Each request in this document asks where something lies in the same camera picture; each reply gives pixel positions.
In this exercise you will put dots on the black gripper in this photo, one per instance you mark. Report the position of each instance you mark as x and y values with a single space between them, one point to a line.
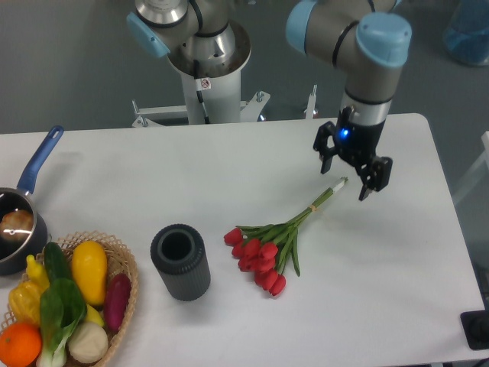
355 144

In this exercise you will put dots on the red tulip bouquet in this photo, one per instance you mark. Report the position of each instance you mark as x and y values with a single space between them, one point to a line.
265 251

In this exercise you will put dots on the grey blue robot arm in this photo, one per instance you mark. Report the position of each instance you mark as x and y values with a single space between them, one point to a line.
366 40

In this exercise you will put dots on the blue translucent container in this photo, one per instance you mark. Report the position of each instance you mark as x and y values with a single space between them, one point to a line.
466 36

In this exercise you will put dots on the dark grey ribbed vase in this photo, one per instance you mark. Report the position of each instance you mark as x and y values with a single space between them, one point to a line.
179 255

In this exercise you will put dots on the black device at edge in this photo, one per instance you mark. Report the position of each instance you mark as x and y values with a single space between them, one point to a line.
475 326

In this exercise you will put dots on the woven wicker basket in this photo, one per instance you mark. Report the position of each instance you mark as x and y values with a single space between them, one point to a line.
120 260

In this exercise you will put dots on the purple eggplant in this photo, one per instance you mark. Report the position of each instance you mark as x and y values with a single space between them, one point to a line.
116 301

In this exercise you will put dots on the yellow squash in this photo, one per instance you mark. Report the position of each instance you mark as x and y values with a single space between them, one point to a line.
89 270

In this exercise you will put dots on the yellow banana piece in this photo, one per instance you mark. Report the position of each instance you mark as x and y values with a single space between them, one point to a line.
92 315

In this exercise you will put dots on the dark green cucumber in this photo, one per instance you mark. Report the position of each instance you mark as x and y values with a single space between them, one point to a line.
55 263

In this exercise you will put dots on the beige round potato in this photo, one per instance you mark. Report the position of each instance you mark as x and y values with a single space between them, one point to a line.
89 343

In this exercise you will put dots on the green bok choy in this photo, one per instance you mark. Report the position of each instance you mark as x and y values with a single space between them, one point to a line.
62 308

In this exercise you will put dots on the small yellow gourd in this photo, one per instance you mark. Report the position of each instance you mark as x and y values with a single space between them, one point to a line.
37 273

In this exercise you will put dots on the brown bread roll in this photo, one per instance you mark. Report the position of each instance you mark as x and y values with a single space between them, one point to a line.
17 225

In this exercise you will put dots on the yellow bell pepper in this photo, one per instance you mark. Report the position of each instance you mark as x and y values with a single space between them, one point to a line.
24 301

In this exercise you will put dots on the orange fruit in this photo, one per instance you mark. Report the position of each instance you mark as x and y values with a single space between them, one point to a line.
20 344

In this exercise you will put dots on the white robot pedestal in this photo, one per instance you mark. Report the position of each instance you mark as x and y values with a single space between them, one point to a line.
210 74

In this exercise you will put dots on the blue handled saucepan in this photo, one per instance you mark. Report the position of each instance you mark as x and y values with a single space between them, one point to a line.
13 255

